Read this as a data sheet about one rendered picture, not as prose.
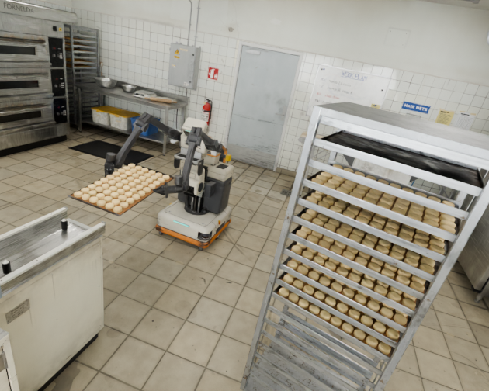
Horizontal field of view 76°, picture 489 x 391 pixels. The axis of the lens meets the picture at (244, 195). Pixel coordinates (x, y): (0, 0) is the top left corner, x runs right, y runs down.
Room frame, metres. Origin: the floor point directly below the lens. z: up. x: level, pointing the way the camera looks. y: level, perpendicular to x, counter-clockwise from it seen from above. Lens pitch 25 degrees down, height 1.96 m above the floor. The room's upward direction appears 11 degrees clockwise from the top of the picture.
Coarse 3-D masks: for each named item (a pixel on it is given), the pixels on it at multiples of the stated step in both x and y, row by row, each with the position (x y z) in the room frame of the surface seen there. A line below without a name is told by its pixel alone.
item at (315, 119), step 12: (312, 120) 1.24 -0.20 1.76; (312, 132) 1.24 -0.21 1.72; (312, 144) 1.25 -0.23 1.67; (300, 168) 1.24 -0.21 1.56; (300, 180) 1.24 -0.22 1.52; (288, 204) 1.25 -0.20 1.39; (288, 216) 1.24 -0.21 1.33; (288, 228) 1.23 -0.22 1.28; (276, 252) 1.24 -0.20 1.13; (276, 264) 1.24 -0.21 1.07; (276, 276) 1.25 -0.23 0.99; (264, 300) 1.24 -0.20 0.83; (264, 312) 1.24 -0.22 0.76; (252, 348) 1.24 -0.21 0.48; (252, 360) 1.24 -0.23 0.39
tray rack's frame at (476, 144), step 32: (384, 128) 1.12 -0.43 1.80; (416, 128) 1.16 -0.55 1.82; (448, 128) 1.35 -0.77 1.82; (480, 192) 0.98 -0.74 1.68; (448, 256) 0.96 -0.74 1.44; (416, 320) 0.96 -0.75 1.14; (288, 352) 1.54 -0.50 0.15; (256, 384) 1.27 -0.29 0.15; (288, 384) 1.31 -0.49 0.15; (352, 384) 1.40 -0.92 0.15; (384, 384) 0.95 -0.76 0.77
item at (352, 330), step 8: (288, 296) 1.28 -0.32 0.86; (296, 296) 1.26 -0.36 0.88; (296, 304) 1.23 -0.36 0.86; (304, 304) 1.22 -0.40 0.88; (312, 304) 1.23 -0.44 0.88; (312, 312) 1.19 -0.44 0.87; (320, 312) 1.21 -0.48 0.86; (328, 312) 1.22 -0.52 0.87; (328, 320) 1.16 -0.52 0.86; (336, 320) 1.15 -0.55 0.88; (344, 320) 1.18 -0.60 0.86; (344, 328) 1.12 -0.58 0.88; (352, 328) 1.12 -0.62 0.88; (352, 336) 1.09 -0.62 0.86; (360, 336) 1.08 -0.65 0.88; (368, 336) 1.10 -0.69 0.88; (368, 344) 1.06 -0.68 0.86; (376, 344) 1.06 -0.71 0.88; (384, 344) 1.06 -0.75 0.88; (384, 352) 1.03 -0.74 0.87
